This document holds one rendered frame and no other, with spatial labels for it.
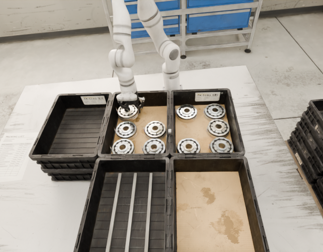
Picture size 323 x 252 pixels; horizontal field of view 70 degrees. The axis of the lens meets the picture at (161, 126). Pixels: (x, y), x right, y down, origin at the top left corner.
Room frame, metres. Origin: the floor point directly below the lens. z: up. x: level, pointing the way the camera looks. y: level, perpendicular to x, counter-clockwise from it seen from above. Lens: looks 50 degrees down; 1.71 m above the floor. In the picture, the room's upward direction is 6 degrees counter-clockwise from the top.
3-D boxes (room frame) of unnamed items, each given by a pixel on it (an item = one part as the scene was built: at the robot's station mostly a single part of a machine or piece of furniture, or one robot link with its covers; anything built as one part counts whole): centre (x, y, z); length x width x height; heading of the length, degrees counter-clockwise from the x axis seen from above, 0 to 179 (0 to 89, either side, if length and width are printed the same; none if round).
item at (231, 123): (0.68, -0.19, 0.87); 0.40 x 0.30 x 0.11; 173
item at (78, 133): (0.75, 0.40, 0.87); 0.40 x 0.30 x 0.11; 173
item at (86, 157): (0.75, 0.40, 0.92); 0.40 x 0.30 x 0.02; 173
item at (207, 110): (0.78, -0.28, 0.86); 0.10 x 0.10 x 0.01
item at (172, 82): (1.05, -0.09, 0.85); 0.09 x 0.09 x 0.17; 81
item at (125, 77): (0.83, 0.14, 1.14); 0.09 x 0.07 x 0.15; 73
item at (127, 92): (0.81, 0.13, 1.04); 0.11 x 0.09 x 0.06; 173
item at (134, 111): (0.83, 0.16, 0.88); 0.10 x 0.10 x 0.01
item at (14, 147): (0.76, 0.84, 0.70); 0.33 x 0.23 x 0.01; 178
